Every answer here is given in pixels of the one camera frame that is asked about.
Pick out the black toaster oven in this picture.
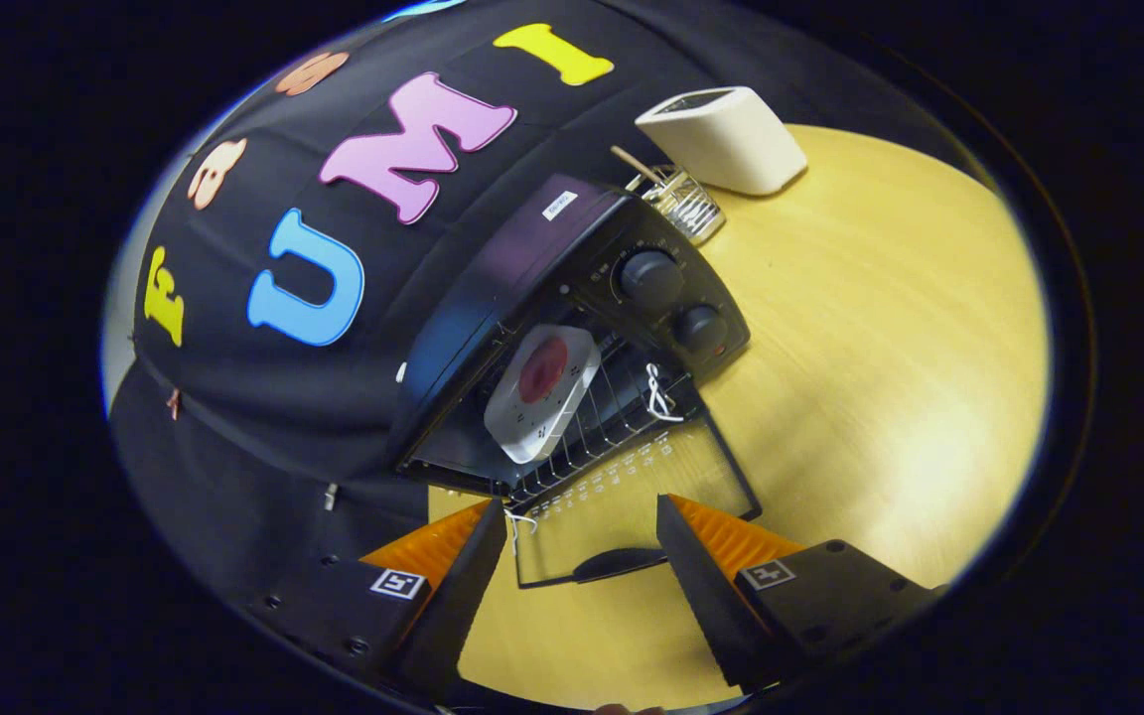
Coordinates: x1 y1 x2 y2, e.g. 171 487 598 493
395 176 764 589

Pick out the white toaster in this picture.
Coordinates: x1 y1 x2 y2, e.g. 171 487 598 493
635 86 808 197

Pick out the pink ham slice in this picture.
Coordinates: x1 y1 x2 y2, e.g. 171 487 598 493
518 336 570 404

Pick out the wire utensil holder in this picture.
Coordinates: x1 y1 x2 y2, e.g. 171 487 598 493
643 165 727 246

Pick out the wooden stick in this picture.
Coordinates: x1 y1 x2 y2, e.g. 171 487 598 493
611 145 672 190

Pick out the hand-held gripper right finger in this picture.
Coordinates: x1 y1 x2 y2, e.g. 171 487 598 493
656 494 940 693

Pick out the white square plate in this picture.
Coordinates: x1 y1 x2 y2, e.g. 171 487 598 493
484 324 602 466

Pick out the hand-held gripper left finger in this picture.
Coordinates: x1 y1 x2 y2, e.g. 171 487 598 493
244 499 508 701

